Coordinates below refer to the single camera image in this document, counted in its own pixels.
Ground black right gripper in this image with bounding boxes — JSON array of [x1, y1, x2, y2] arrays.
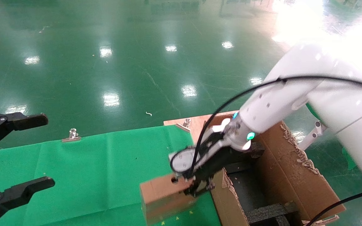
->
[[184, 141, 235, 198]]

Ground large open cardboard carton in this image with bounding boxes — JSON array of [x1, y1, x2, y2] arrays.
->
[[197, 112, 346, 226]]

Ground silver camera mount bracket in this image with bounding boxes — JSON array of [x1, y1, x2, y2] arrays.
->
[[197, 119, 232, 164]]

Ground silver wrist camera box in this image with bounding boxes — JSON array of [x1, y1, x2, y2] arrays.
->
[[169, 148, 198, 175]]

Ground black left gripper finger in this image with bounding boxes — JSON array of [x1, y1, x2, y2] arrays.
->
[[0, 176, 56, 226], [0, 111, 49, 154]]

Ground large green table cloth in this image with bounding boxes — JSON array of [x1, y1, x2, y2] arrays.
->
[[0, 125, 222, 226]]

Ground silver metal binder clip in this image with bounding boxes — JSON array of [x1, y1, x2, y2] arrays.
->
[[62, 128, 81, 143], [175, 119, 191, 132]]

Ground small brown cardboard box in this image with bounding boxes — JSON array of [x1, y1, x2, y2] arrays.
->
[[139, 173, 201, 226]]

